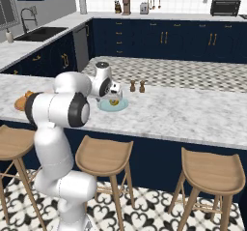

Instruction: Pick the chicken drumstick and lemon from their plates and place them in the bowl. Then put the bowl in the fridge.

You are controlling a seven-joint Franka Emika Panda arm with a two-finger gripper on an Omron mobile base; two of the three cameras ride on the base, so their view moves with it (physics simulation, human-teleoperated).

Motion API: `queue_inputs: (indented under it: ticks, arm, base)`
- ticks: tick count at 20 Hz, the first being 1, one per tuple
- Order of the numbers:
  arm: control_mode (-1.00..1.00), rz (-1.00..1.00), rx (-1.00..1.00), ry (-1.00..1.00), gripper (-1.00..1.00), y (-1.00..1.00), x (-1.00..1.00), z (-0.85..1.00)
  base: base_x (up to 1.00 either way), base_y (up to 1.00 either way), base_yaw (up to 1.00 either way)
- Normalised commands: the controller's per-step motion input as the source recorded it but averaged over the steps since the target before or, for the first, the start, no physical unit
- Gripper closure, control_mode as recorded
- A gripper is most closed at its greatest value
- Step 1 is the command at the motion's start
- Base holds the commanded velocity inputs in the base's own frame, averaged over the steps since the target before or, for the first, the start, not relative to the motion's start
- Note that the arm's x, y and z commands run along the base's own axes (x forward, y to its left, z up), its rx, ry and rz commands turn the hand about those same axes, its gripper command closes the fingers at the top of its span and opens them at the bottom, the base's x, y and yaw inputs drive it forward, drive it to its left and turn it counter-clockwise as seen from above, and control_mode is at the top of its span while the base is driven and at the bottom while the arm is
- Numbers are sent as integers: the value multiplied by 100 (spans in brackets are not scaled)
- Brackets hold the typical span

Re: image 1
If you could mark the brown coffee machine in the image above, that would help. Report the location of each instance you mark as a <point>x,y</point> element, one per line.
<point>126,6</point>

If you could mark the grey dishwasher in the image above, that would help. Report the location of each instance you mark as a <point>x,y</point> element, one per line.
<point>80,46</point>

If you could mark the dark blue island cabinet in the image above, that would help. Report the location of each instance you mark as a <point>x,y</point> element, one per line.
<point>154,164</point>

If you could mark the white soap dispenser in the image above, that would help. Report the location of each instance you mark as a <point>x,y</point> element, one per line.
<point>9,36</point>

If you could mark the window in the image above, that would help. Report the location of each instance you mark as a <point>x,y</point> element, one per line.
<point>7,6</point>

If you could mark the brown chicken drumstick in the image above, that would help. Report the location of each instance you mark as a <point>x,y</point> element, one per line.
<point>21,102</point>

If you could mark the black toaster oven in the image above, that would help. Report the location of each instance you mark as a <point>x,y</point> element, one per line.
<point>225,7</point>

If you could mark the white paper towel roll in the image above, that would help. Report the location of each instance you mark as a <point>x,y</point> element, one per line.
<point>83,6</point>

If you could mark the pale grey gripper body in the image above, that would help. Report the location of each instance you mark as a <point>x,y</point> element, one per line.
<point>116,95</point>

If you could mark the brown wooden salt shaker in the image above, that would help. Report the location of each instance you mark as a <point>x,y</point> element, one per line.
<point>132,86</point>

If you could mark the silver toaster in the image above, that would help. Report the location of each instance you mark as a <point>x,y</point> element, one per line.
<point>144,8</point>

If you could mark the black tap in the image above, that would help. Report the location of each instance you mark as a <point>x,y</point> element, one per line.
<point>23,19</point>

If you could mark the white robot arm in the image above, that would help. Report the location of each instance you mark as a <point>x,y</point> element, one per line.
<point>54,151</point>

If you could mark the yellow lemon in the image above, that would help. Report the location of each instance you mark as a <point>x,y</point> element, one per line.
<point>114,102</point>

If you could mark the black sink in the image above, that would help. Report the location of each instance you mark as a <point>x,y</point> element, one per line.
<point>40,34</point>

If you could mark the hanging kitchen tool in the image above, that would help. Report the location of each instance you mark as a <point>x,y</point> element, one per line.
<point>153,3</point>
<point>159,3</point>
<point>149,3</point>

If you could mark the black hob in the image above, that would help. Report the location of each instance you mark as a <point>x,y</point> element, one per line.
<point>243,16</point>

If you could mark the wooden bar stool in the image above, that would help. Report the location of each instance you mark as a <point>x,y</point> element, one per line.
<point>210,172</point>
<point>103,156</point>
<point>13,143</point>

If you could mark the brown wooden pepper shaker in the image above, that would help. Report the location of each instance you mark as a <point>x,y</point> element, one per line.
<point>142,87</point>

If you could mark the dark blue long cupboard run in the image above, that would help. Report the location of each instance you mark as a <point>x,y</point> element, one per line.
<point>180,41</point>

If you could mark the light blue plate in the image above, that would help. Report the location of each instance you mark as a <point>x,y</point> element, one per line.
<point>123,105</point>

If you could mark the dark blue sink cupboard run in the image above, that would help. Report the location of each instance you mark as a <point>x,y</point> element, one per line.
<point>48,61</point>

